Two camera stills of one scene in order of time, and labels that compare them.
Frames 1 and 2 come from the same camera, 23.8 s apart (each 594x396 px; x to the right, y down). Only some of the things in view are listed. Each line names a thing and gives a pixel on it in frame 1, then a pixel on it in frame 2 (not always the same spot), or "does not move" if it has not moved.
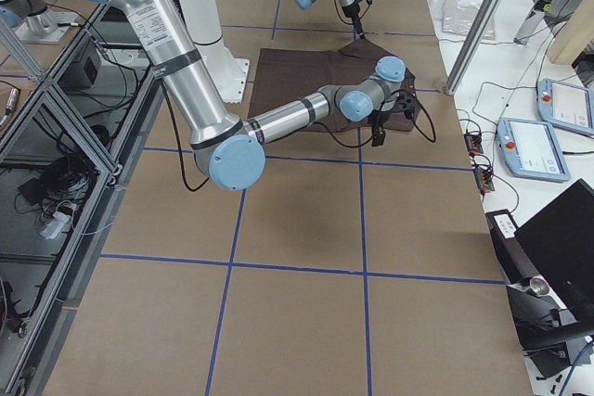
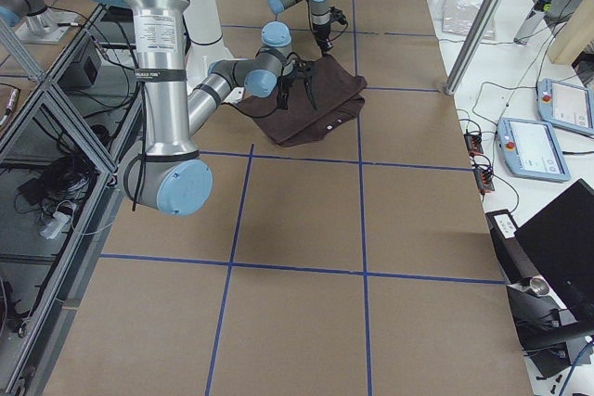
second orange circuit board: [484, 180] does not move
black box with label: [503, 227] does not move
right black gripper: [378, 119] to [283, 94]
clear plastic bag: [458, 14] does not move
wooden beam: [574, 32] does not move
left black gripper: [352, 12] to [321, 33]
